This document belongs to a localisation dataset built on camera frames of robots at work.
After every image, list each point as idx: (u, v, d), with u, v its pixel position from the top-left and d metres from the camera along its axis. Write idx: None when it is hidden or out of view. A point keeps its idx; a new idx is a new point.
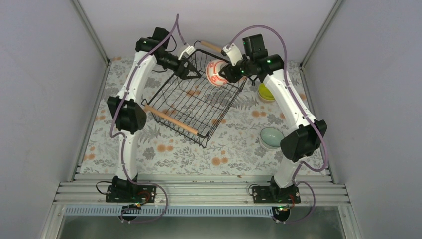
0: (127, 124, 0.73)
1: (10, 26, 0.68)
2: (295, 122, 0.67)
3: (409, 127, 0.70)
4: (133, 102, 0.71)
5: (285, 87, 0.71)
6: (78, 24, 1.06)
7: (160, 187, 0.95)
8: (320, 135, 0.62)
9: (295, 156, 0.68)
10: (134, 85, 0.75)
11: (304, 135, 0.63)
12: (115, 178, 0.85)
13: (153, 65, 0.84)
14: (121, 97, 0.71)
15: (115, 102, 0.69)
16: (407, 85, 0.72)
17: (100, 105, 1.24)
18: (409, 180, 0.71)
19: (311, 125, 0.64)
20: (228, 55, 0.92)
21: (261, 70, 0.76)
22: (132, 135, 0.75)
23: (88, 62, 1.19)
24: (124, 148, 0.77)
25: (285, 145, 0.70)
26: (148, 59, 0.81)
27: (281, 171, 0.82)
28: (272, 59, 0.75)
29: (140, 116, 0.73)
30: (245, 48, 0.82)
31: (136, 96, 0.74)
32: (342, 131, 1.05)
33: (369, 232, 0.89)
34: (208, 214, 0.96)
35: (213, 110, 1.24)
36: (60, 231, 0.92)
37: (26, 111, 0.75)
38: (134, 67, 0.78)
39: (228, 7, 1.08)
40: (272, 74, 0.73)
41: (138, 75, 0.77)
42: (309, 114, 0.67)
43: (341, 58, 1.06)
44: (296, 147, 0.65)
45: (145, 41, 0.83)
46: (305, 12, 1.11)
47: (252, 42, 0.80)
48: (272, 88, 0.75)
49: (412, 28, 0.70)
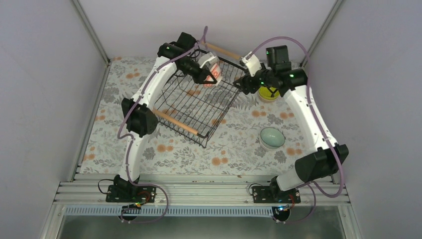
0: (137, 127, 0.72)
1: (10, 25, 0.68)
2: (314, 143, 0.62)
3: (409, 127, 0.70)
4: (146, 108, 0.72)
5: (307, 104, 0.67)
6: (78, 23, 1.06)
7: (159, 186, 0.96)
8: (339, 162, 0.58)
9: (310, 178, 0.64)
10: (150, 90, 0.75)
11: (322, 159, 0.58)
12: (116, 178, 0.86)
13: (171, 73, 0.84)
14: (135, 100, 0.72)
15: (129, 104, 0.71)
16: (407, 85, 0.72)
17: (100, 105, 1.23)
18: (409, 180, 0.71)
19: (331, 149, 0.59)
20: (247, 65, 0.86)
21: (282, 84, 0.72)
22: (140, 138, 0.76)
23: (88, 61, 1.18)
24: (130, 149, 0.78)
25: (300, 165, 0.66)
26: (168, 66, 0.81)
27: (286, 177, 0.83)
28: (295, 73, 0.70)
29: (149, 123, 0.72)
30: (266, 59, 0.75)
31: (150, 101, 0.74)
32: (342, 131, 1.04)
33: (369, 232, 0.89)
34: (208, 214, 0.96)
35: (213, 110, 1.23)
36: (60, 231, 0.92)
37: (26, 111, 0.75)
38: (153, 71, 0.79)
39: (229, 7, 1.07)
40: (294, 90, 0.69)
41: (155, 80, 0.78)
42: (330, 137, 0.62)
43: (341, 58, 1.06)
44: (313, 170, 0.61)
45: (168, 47, 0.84)
46: (306, 12, 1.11)
47: (275, 52, 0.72)
48: (292, 104, 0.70)
49: (412, 28, 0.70)
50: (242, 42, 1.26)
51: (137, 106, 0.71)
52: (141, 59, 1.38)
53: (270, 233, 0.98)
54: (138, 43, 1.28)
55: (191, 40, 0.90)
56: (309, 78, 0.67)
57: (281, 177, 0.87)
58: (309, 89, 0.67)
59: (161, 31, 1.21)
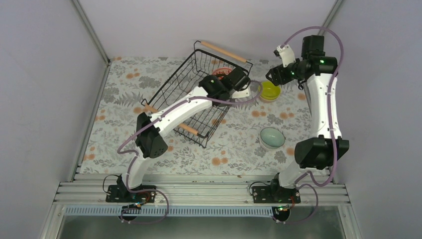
0: (142, 147, 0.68)
1: (11, 25, 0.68)
2: (318, 130, 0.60)
3: (409, 127, 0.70)
4: (157, 133, 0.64)
5: (326, 93, 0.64)
6: (78, 24, 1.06)
7: (160, 192, 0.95)
8: (336, 154, 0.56)
9: (304, 164, 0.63)
10: (170, 115, 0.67)
11: (320, 146, 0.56)
12: (119, 178, 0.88)
13: (203, 108, 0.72)
14: (151, 120, 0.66)
15: (145, 120, 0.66)
16: (407, 85, 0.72)
17: (100, 105, 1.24)
18: (410, 180, 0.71)
19: (332, 139, 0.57)
20: (280, 56, 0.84)
21: (309, 67, 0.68)
22: (144, 158, 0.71)
23: (88, 61, 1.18)
24: (134, 161, 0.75)
25: (299, 148, 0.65)
26: (202, 102, 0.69)
27: (286, 172, 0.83)
28: (327, 60, 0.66)
29: (156, 149, 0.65)
30: (302, 46, 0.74)
31: (165, 128, 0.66)
32: (342, 131, 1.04)
33: (370, 232, 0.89)
34: (208, 214, 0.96)
35: (213, 110, 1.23)
36: (60, 231, 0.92)
37: (26, 111, 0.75)
38: (183, 99, 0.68)
39: (229, 7, 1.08)
40: (320, 75, 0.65)
41: (181, 110, 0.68)
42: (336, 128, 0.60)
43: (342, 58, 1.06)
44: (308, 154, 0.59)
45: (213, 80, 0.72)
46: (306, 12, 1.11)
47: (313, 39, 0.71)
48: (312, 89, 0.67)
49: (413, 28, 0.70)
50: (242, 41, 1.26)
51: (149, 128, 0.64)
52: (141, 59, 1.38)
53: (270, 234, 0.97)
54: (138, 43, 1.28)
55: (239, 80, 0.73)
56: (338, 68, 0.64)
57: (282, 174, 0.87)
58: (334, 78, 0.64)
59: (161, 31, 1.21)
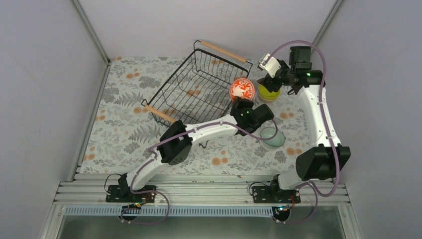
0: (165, 151, 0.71)
1: (10, 24, 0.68)
2: (317, 139, 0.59)
3: (409, 127, 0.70)
4: (188, 141, 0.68)
5: (317, 103, 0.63)
6: (78, 24, 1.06)
7: (159, 193, 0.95)
8: (338, 163, 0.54)
9: (306, 177, 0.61)
10: (204, 130, 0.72)
11: (322, 155, 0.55)
12: (123, 177, 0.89)
13: (228, 133, 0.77)
14: (186, 129, 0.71)
15: (179, 128, 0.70)
16: (408, 84, 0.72)
17: (100, 105, 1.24)
18: (410, 180, 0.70)
19: (333, 147, 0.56)
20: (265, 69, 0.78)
21: (297, 82, 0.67)
22: (160, 163, 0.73)
23: (87, 61, 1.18)
24: (147, 164, 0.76)
25: (300, 161, 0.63)
26: (230, 127, 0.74)
27: (286, 176, 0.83)
28: (313, 73, 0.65)
29: (178, 157, 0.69)
30: (289, 57, 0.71)
31: (197, 139, 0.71)
32: (341, 131, 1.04)
33: (370, 232, 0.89)
34: (208, 214, 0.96)
35: (213, 109, 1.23)
36: (60, 231, 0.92)
37: (26, 111, 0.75)
38: (218, 120, 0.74)
39: (229, 6, 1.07)
40: (308, 87, 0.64)
41: (213, 129, 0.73)
42: (334, 135, 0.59)
43: (342, 58, 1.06)
44: (311, 166, 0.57)
45: (242, 114, 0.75)
46: (307, 11, 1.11)
47: (299, 51, 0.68)
48: (303, 101, 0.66)
49: (414, 28, 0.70)
50: (242, 41, 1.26)
51: (183, 136, 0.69)
52: (141, 59, 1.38)
53: (270, 234, 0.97)
54: (138, 42, 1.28)
55: (264, 117, 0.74)
56: (324, 78, 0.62)
57: (282, 176, 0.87)
58: (322, 88, 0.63)
59: (161, 30, 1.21)
